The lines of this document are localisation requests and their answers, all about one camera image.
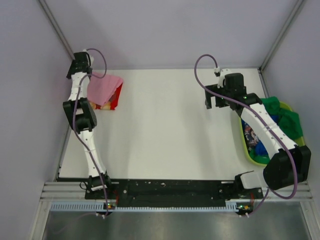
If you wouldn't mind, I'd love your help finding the pink t shirt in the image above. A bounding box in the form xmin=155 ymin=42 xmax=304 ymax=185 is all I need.
xmin=87 ymin=72 xmax=124 ymax=106

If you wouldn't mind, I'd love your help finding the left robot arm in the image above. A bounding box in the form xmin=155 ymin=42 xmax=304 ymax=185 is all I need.
xmin=62 ymin=48 xmax=114 ymax=199

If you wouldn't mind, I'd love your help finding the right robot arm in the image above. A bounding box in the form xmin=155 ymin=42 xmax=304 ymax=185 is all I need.
xmin=204 ymin=69 xmax=311 ymax=200

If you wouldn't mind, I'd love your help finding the red teddy bear t shirt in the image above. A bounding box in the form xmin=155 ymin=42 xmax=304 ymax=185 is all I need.
xmin=89 ymin=84 xmax=123 ymax=111

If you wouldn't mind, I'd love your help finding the blue printed t shirt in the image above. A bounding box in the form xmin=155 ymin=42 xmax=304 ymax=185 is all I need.
xmin=241 ymin=119 xmax=270 ymax=164

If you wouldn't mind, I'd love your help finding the green t shirt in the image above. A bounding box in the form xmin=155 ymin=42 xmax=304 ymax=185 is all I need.
xmin=249 ymin=96 xmax=304 ymax=161

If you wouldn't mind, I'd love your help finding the green plastic basket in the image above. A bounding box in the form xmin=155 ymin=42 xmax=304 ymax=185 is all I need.
xmin=238 ymin=101 xmax=306 ymax=167

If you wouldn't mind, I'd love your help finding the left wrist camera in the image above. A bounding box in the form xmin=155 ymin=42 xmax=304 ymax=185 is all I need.
xmin=83 ymin=49 xmax=94 ymax=67

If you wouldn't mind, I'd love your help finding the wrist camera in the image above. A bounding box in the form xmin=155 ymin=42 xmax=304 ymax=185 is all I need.
xmin=213 ymin=66 xmax=233 ymax=88
xmin=83 ymin=49 xmax=94 ymax=67

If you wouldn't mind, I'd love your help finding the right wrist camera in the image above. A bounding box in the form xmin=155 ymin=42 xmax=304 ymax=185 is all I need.
xmin=213 ymin=66 xmax=233 ymax=88

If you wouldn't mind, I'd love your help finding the left aluminium frame post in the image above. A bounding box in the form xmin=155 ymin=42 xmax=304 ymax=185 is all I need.
xmin=36 ymin=0 xmax=74 ymax=60

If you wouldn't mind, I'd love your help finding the aluminium frame post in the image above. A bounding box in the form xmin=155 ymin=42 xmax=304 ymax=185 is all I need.
xmin=36 ymin=0 xmax=74 ymax=60
xmin=258 ymin=0 xmax=307 ymax=74

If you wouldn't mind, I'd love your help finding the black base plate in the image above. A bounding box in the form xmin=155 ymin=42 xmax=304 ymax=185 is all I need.
xmin=79 ymin=179 xmax=263 ymax=208

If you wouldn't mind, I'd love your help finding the right aluminium frame post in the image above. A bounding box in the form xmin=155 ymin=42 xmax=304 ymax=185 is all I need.
xmin=258 ymin=0 xmax=307 ymax=74

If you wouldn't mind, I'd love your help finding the grey slotted cable duct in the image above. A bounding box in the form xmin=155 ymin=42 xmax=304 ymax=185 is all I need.
xmin=49 ymin=198 xmax=252 ymax=213

